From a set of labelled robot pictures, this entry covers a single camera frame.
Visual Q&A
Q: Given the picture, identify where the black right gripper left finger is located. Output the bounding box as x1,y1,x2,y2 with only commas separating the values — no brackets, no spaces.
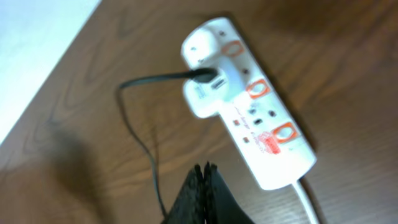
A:
161,164,205,224

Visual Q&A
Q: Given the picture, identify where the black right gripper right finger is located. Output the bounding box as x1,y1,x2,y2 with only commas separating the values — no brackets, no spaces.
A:
203,162,254,224

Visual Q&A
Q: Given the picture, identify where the black USB charging cable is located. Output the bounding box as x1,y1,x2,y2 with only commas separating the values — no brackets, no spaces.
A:
116,67,218,218

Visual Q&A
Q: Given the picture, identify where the white USB charger adapter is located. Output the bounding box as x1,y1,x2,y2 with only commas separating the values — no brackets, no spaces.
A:
182,27,245,118

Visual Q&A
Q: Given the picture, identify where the white extension power strip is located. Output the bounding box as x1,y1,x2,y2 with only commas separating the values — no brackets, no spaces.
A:
183,17,318,191

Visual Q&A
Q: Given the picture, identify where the white power strip cord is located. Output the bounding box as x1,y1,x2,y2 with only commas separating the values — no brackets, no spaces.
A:
292,180,321,224

